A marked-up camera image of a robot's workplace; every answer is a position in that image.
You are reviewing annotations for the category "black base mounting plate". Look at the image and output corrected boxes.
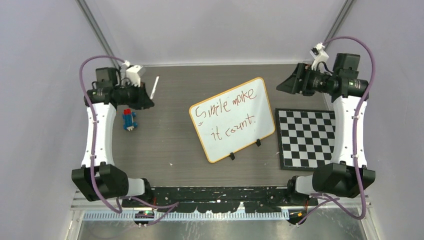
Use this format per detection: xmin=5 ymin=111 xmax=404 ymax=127
xmin=137 ymin=186 xmax=318 ymax=214

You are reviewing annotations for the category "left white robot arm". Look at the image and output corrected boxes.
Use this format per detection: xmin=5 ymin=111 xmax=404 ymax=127
xmin=71 ymin=65 xmax=155 ymax=207

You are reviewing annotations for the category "purple cable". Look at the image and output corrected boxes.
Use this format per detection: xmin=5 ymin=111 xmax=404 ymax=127
xmin=78 ymin=54 xmax=180 ymax=227
xmin=294 ymin=35 xmax=378 ymax=228

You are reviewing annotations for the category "wire whiteboard stand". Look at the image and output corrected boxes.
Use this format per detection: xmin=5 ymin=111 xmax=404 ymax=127
xmin=228 ymin=138 xmax=263 ymax=161

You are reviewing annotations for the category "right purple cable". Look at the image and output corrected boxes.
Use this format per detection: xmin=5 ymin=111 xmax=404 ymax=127
xmin=294 ymin=35 xmax=378 ymax=228

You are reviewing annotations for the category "yellow framed whiteboard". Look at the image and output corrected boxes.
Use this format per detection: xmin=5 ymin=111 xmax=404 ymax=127
xmin=188 ymin=77 xmax=276 ymax=163

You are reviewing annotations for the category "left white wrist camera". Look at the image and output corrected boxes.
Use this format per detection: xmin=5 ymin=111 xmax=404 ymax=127
xmin=120 ymin=60 xmax=146 ymax=88

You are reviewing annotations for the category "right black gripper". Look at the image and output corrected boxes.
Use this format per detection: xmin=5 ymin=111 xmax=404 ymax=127
xmin=276 ymin=62 xmax=337 ymax=97

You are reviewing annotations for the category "white red whiteboard marker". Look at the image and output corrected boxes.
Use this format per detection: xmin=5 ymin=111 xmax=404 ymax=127
xmin=150 ymin=75 xmax=160 ymax=100

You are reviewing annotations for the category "white slotted cable duct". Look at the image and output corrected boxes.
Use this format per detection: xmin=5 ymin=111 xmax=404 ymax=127
xmin=82 ymin=209 xmax=290 ymax=222

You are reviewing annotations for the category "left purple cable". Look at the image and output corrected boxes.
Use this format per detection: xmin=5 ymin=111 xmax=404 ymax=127
xmin=78 ymin=54 xmax=180 ymax=227

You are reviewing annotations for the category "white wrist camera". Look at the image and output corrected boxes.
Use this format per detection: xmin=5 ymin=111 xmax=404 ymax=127
xmin=120 ymin=60 xmax=146 ymax=88
xmin=309 ymin=42 xmax=329 ymax=71

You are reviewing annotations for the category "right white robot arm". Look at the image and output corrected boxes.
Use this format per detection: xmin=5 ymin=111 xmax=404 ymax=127
xmin=276 ymin=53 xmax=376 ymax=205

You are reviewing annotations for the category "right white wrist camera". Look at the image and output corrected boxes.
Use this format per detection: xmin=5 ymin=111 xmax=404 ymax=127
xmin=309 ymin=42 xmax=329 ymax=71

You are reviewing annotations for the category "black white chessboard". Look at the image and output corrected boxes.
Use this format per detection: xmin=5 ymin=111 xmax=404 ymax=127
xmin=275 ymin=108 xmax=336 ymax=171

